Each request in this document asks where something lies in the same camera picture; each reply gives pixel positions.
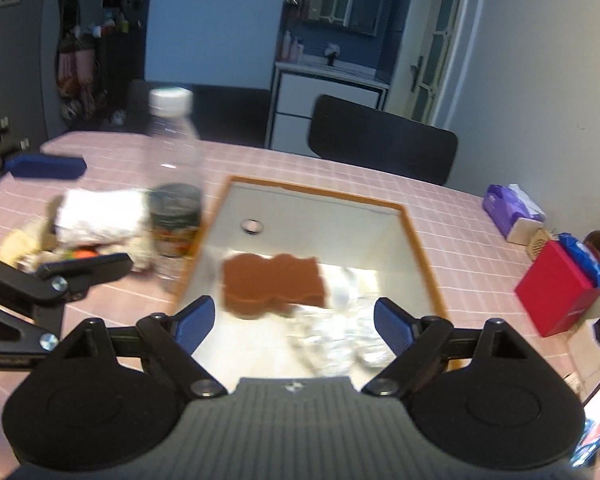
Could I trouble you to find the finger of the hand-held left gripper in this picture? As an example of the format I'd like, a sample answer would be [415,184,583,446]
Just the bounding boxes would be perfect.
[0,117,87,192]
[0,249,134,373]

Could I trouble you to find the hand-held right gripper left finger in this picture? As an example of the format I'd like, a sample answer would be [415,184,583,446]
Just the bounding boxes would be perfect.
[62,295,229,400]

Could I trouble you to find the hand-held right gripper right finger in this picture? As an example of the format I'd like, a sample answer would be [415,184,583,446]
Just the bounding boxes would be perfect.
[362,297,529,397]

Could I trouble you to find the white satin cloth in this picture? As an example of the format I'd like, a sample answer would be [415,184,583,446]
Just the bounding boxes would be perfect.
[54,187,152,250]

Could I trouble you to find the brown sponge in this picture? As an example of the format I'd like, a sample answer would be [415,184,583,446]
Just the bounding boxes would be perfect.
[221,252,329,320]

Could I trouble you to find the white box with orange rim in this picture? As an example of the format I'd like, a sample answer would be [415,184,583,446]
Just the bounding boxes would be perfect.
[172,175,452,378]

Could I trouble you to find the crumpled clear plastic wrap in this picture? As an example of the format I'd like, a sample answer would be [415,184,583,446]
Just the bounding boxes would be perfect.
[289,264,398,377]

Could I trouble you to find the clear plastic bottle green label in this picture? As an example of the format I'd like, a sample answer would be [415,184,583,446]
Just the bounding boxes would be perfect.
[144,87,204,293]

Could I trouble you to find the hanging pink bags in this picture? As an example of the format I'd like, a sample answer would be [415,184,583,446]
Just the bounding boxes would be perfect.
[55,24,102,128]

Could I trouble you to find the purple tissue pack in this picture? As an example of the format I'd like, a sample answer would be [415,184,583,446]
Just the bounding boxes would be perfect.
[482,183,547,246]

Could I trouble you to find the pink checked tablecloth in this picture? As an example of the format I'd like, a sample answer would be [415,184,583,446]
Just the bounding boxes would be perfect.
[0,130,600,480]

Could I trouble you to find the small woven wooden holder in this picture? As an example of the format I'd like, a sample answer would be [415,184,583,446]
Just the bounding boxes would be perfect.
[527,227,554,264]

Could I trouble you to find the red box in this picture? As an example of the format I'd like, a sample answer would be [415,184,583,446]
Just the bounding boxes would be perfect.
[514,240,600,339]

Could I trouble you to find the black chair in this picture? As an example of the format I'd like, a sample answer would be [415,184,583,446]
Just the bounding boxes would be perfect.
[307,93,459,187]
[127,79,272,149]

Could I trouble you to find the blue packet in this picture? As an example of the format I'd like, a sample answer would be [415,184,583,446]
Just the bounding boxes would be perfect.
[554,232,600,290]

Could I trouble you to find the white cabinet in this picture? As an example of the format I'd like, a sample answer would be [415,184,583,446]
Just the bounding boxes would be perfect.
[267,60,390,155]

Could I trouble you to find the pink bottles on counter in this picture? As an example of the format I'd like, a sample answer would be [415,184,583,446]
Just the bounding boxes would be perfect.
[279,30,306,62]

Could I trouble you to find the white glazed door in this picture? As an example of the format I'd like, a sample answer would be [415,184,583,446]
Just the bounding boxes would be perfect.
[409,0,483,127]

